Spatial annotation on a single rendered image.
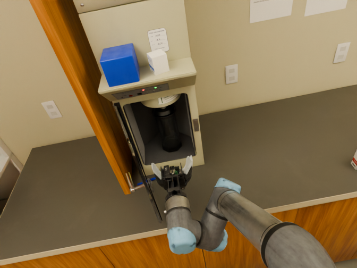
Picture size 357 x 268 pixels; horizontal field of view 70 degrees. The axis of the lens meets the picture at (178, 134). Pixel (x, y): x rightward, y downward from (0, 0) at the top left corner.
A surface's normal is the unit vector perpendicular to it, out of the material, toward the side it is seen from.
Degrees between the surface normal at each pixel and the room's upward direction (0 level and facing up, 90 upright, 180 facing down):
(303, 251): 15
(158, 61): 90
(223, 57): 90
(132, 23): 90
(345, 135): 1
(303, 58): 90
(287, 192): 0
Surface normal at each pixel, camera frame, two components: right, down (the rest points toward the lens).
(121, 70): 0.12, 0.65
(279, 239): -0.62, -0.76
